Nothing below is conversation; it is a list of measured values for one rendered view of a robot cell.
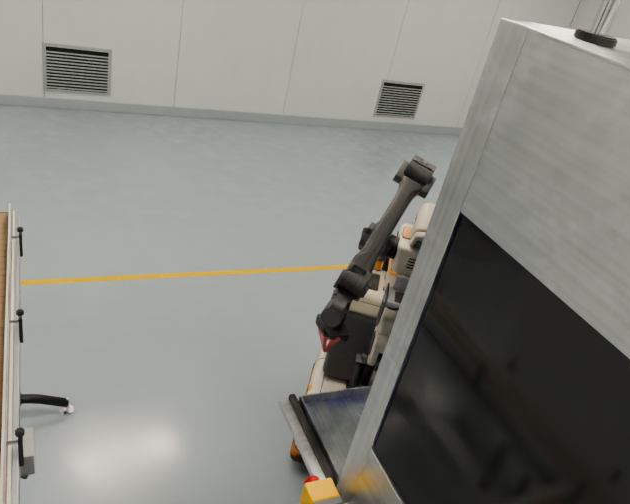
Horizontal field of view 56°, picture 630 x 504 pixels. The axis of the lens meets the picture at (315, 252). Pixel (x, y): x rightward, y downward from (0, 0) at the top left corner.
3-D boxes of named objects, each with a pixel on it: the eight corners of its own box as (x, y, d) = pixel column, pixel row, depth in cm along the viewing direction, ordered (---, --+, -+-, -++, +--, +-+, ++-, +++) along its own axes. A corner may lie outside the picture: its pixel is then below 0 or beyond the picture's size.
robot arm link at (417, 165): (447, 158, 177) (418, 141, 178) (434, 182, 168) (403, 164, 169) (387, 250, 210) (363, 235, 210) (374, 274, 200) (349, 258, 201)
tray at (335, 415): (424, 479, 166) (427, 471, 164) (342, 498, 155) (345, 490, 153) (371, 392, 192) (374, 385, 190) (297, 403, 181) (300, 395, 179)
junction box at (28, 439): (35, 474, 189) (34, 455, 185) (17, 477, 187) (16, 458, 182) (34, 445, 198) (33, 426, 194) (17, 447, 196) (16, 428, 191)
